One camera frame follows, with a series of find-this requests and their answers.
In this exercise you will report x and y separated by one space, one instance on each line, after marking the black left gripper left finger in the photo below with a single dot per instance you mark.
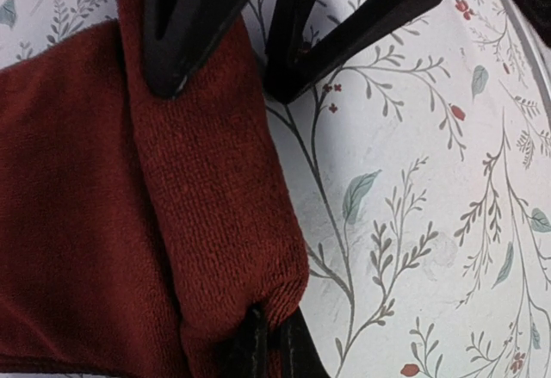
248 357

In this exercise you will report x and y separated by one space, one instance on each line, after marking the dark red towel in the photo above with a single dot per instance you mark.
137 232

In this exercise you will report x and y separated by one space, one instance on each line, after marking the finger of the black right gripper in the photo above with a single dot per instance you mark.
179 36
291 71

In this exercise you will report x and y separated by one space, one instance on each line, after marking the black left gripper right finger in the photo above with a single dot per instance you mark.
299 356

